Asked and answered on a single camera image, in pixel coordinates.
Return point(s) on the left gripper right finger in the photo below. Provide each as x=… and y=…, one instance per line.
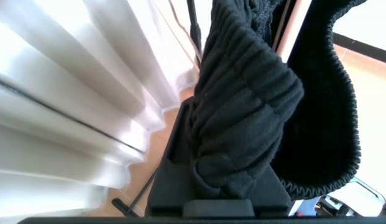
x=273, y=196

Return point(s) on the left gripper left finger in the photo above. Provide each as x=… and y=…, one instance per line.
x=171, y=186

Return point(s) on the black shorts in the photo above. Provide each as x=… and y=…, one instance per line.
x=242, y=109

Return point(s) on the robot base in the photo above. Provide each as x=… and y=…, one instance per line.
x=345, y=202

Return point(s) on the black clothes rack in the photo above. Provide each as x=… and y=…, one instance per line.
x=195, y=31

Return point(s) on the beige curtain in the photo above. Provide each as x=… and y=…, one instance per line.
x=56, y=109

